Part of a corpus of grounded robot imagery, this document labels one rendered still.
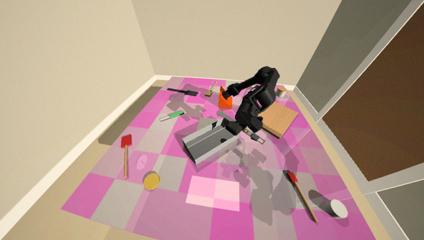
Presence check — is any dark grey cylinder with white top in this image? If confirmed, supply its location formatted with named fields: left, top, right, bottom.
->
left=324, top=199, right=348, bottom=219

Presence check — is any dark grey rectangular tin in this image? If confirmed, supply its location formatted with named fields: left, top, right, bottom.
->
left=182, top=118, right=240, bottom=165

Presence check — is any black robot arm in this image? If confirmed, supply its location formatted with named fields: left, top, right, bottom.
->
left=221, top=66, right=280, bottom=133

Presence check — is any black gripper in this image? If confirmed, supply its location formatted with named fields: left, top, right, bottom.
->
left=225, top=111, right=259, bottom=136

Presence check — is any yellow round disc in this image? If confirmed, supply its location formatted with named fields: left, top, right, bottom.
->
left=143, top=173, right=160, bottom=190

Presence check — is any grey canister with wooden lid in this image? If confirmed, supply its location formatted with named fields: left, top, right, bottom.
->
left=276, top=86, right=287, bottom=97

